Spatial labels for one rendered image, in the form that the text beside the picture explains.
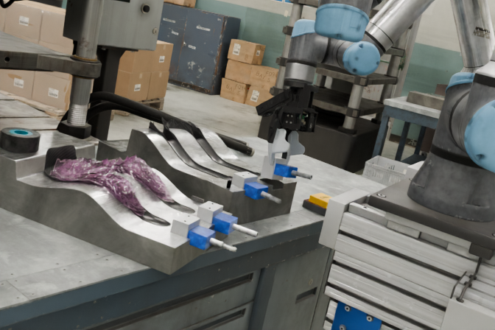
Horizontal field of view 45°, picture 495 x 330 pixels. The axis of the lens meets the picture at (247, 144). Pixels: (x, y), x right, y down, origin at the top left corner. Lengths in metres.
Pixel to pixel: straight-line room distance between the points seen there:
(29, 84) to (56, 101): 0.33
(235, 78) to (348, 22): 7.51
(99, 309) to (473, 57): 1.07
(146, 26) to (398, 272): 1.43
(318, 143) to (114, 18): 3.58
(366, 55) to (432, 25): 6.52
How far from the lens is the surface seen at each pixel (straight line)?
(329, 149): 5.42
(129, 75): 6.02
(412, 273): 1.09
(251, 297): 1.59
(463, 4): 1.60
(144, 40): 2.22
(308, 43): 1.47
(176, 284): 1.31
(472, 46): 1.62
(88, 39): 1.92
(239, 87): 8.31
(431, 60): 7.84
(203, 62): 8.47
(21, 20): 5.58
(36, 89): 5.48
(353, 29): 0.87
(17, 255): 1.14
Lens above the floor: 1.30
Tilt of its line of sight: 13 degrees down
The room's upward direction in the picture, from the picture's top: 12 degrees clockwise
